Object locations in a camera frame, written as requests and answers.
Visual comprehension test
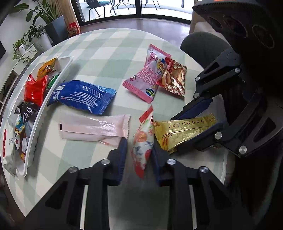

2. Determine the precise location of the red patterned biscuit packet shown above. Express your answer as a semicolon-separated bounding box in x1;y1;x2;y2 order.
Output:
157;57;187;97

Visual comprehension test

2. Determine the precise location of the grey chair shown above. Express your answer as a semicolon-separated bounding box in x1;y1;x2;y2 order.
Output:
180;32;230;69

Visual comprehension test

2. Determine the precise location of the floral white red packet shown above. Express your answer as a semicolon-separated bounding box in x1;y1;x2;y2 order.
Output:
131;106;154;179

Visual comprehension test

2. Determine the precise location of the white red snack bag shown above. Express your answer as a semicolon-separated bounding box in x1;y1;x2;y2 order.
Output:
1;114;18;177

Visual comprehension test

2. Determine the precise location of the green clear snack packet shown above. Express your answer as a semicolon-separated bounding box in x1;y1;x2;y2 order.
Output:
46;72;60;90

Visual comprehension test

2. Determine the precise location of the white plastic tray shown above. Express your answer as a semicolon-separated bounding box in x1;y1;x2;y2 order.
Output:
4;56;73;177

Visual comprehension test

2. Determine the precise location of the beige curtain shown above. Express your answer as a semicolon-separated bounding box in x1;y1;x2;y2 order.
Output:
56;0;78;26

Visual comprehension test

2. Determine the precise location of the dark square planter plant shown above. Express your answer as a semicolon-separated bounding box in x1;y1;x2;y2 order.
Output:
11;0;68;45

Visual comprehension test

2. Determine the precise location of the orange snack bar packet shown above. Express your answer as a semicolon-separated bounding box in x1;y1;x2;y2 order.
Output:
36;57;57;81

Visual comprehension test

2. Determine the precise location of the trailing pothos plant right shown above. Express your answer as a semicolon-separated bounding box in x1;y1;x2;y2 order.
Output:
13;38;37;64

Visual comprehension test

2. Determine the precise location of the dark blue snack packet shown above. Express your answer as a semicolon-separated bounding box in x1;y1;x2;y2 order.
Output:
48;80;117;115

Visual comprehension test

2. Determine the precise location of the red foil snack bag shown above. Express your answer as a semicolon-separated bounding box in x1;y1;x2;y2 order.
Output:
24;74;47;106

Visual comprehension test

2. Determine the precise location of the black balcony chair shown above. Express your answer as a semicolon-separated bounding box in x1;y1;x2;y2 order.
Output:
84;0;116;20

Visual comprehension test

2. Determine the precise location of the blue chips snack bag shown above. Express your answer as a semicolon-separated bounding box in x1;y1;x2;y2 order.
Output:
14;114;33;162

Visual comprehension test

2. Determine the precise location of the pink snack packet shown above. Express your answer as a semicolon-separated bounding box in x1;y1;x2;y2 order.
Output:
122;44;171;104

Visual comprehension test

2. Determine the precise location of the white TV cabinet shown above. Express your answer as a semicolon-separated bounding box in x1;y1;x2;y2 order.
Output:
1;54;30;116

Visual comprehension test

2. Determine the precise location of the pale pink wrapper packet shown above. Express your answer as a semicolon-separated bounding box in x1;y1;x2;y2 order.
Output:
59;110;131;147

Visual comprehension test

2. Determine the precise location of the gold foil snack packet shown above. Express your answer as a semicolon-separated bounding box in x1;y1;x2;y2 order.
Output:
154;114;216;153

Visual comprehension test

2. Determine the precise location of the red gift bag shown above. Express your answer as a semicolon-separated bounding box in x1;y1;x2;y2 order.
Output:
68;22;81;37

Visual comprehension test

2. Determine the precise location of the white pot plant right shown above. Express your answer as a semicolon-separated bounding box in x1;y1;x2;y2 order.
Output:
23;24;52;53

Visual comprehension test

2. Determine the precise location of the black snack bag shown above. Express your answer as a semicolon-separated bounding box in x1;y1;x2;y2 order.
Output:
15;101;39;126

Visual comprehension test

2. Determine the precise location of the green checkered tablecloth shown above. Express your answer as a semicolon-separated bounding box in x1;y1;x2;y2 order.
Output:
0;27;232;230

